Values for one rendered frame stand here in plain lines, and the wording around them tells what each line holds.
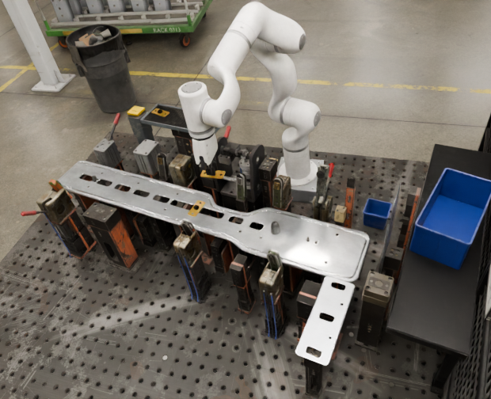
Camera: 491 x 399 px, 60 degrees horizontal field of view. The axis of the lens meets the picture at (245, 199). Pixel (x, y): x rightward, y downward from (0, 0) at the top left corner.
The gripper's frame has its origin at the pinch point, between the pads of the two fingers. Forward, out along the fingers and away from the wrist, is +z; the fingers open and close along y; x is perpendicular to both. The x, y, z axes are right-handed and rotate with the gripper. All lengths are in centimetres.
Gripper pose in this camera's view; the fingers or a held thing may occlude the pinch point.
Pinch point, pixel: (211, 168)
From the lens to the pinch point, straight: 145.8
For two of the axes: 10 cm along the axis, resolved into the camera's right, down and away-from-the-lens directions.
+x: 9.6, 1.1, -2.7
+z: 1.2, 6.9, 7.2
